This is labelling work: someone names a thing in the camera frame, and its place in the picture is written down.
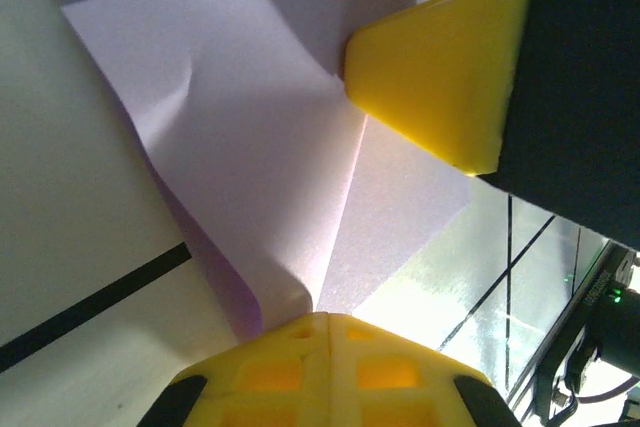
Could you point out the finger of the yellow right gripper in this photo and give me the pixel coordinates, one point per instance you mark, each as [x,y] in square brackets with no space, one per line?
[430,77]

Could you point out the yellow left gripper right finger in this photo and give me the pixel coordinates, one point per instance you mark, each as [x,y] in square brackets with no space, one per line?
[390,377]

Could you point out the lilac paper sheet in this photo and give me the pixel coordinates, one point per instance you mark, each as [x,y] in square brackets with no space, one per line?
[240,122]

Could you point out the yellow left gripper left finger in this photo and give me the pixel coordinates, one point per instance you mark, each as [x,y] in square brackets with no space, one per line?
[280,377]

